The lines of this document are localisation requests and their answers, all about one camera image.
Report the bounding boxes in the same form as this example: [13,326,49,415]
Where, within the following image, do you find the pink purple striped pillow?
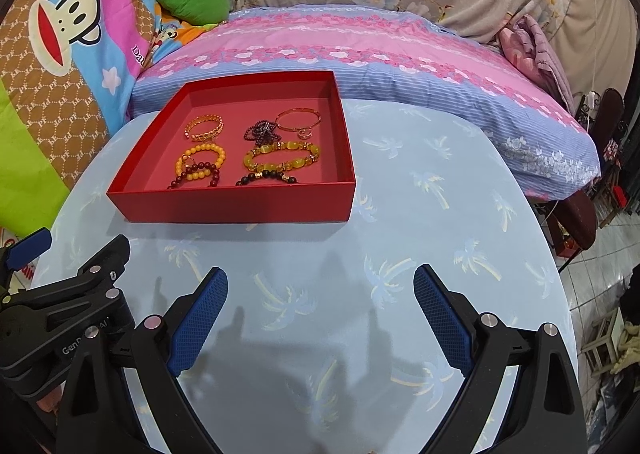
[127,4,601,200]

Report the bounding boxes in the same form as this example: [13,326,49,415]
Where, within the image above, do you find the pink quilted cloth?
[495,14,576,115]

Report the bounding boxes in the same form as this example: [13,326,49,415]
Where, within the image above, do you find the white plastic stool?
[582,306,626,375]

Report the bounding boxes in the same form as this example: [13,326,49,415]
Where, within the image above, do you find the dark wooden chair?
[550,88,626,260]

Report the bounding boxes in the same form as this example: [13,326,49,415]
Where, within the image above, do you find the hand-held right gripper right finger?
[412,264,588,454]

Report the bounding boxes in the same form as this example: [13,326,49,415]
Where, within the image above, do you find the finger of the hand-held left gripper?
[0,228,53,285]
[74,234,132,305]

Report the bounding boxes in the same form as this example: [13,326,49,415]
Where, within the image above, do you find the wide gold chain bracelet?
[184,116,223,142]

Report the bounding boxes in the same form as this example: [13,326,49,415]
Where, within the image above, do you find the colourful monkey print blanket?
[0,0,231,285]

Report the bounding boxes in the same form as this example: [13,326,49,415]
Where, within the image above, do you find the orange bead bracelet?
[175,144,228,180]

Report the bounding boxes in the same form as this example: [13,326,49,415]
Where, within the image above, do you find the red cardboard box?
[106,70,357,225]

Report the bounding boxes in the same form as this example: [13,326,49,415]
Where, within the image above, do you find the yellow glass bead bracelet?
[242,143,322,174]

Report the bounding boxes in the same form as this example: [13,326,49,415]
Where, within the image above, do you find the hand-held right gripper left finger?
[55,266,229,454]

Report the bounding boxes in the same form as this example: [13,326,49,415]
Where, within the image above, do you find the black bead bracelet gold charms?
[235,171,297,186]

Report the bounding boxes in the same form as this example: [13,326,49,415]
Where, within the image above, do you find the light blue palm print tablecloth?
[30,99,578,454]

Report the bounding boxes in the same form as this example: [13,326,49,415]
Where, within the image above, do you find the dark red bead bracelet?
[167,161,222,190]

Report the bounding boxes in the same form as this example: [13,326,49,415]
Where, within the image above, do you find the small purple bead bracelet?
[243,120,281,145]

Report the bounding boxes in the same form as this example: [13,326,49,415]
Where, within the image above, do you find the person's left hand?
[35,381,65,417]

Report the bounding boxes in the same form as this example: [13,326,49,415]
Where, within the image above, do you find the rose gold bangle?
[274,108,322,135]

